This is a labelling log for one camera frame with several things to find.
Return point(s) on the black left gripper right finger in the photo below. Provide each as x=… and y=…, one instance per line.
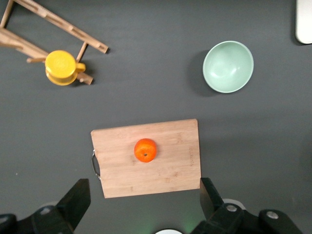
x=214, y=209

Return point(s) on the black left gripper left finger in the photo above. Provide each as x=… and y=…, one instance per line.
x=73, y=207

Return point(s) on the orange fruit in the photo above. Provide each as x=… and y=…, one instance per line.
x=145, y=150

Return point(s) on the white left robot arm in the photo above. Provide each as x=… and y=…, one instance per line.
x=168, y=231

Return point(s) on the bamboo cutting board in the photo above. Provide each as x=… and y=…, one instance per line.
x=158, y=175

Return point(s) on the yellow cup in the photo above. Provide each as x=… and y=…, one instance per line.
x=59, y=67

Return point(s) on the mint green bowl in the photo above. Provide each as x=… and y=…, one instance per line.
x=228, y=67

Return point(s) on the wooden cup drying rack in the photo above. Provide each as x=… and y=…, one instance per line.
x=61, y=23

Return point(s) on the beige bear print tray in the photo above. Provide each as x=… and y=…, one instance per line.
x=304, y=22

